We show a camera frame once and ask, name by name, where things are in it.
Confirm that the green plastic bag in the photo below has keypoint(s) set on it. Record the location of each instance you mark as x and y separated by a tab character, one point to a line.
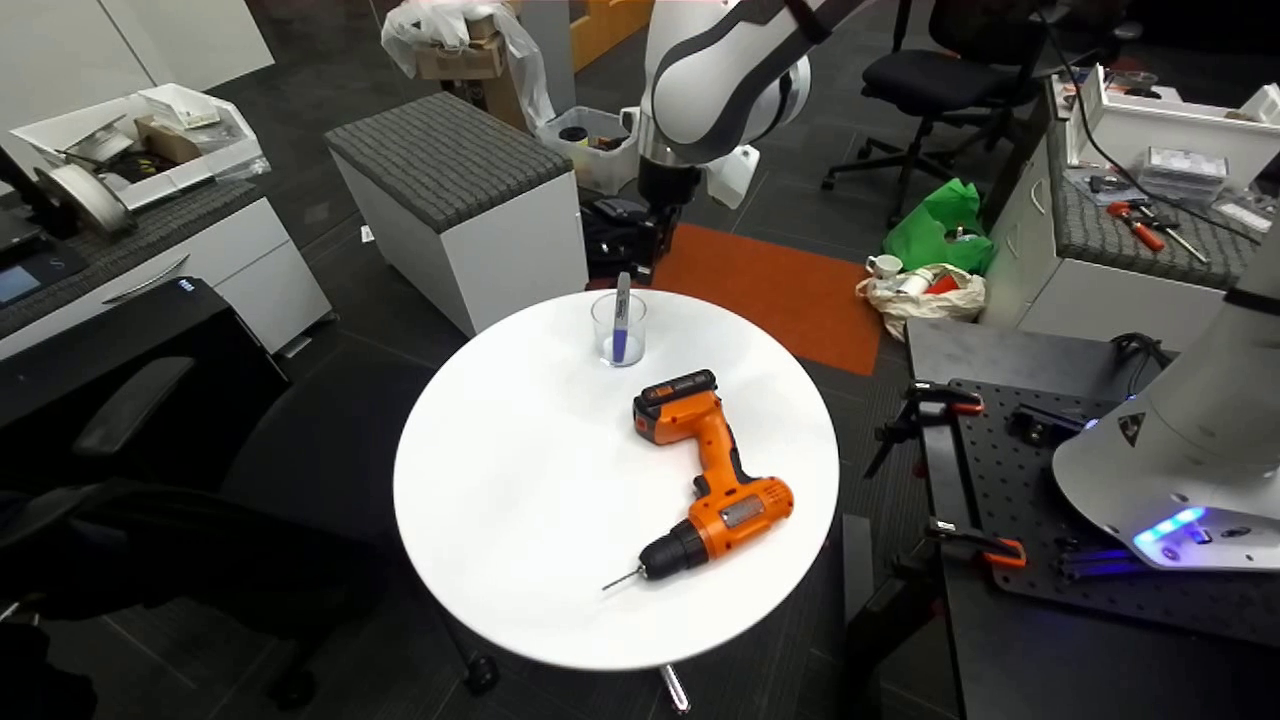
947	231

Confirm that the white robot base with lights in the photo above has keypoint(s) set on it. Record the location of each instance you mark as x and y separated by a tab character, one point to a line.
1184	474

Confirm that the orange floor mat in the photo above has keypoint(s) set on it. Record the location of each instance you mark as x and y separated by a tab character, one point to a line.
800	299

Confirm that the white desk with clutter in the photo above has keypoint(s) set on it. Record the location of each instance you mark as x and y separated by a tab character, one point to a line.
144	191

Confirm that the blue capped grey marker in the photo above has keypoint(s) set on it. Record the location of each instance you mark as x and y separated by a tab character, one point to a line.
618	350

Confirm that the black office chair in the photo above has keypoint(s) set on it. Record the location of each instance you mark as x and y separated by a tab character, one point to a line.
161	452

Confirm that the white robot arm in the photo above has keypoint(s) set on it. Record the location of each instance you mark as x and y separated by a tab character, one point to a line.
716	83

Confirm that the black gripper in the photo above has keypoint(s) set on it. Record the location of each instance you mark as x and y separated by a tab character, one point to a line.
625	237

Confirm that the orange cordless drill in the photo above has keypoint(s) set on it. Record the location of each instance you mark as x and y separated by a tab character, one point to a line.
731	504

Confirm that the clear glass cup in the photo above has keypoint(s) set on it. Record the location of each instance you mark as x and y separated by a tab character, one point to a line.
601	328

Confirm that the white cabinet with grey cushion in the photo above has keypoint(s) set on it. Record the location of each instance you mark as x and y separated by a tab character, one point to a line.
470	210

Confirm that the white round table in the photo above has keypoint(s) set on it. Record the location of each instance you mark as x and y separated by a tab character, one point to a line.
525	493

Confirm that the black swivel chair background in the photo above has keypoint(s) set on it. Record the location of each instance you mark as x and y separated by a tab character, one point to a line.
973	73

